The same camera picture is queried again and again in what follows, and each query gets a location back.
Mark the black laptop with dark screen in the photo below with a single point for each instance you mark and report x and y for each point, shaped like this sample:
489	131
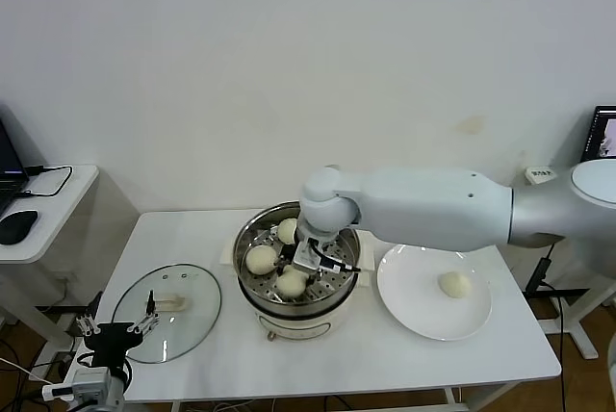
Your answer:
7	157

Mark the white wall socket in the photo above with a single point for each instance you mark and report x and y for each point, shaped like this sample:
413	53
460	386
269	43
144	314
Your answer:
66	279

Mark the black computer mouse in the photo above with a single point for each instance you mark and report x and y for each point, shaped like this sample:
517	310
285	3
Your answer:
18	226

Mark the small white printed label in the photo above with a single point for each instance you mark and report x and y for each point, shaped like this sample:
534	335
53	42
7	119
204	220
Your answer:
541	173

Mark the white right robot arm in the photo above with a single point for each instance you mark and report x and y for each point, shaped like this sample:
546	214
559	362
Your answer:
433	205

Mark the perforated steel steamer basket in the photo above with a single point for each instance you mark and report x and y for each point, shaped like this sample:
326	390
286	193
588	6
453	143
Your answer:
337	282

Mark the white round plate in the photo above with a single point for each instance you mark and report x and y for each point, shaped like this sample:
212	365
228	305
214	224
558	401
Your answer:
409	287

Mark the white steamed baozi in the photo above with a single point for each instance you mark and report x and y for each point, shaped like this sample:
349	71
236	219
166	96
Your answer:
454	284
288	231
261	260
290	284

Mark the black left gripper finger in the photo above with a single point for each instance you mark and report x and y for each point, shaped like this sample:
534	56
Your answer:
94	305
150	303

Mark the grey laptop showing camera windows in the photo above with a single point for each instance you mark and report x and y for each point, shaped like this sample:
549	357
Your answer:
604	133

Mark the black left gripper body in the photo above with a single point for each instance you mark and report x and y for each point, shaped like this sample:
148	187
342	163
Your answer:
113	339

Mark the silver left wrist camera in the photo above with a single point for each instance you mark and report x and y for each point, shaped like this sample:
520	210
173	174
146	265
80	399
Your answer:
89	383

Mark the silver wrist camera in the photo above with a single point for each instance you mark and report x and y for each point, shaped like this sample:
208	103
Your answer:
89	383
308	255

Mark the white side desk with mouse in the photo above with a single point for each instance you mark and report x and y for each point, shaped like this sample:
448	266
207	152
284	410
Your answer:
72	210

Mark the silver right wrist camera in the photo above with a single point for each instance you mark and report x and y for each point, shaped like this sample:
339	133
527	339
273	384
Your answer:
308	255

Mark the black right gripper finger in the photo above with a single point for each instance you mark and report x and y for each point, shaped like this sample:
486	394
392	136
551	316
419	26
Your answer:
315	278
280	266

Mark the white side desk with label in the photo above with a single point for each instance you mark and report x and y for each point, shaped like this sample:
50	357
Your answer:
577	320

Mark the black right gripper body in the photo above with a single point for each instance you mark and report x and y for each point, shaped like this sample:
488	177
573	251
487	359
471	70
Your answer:
288	253

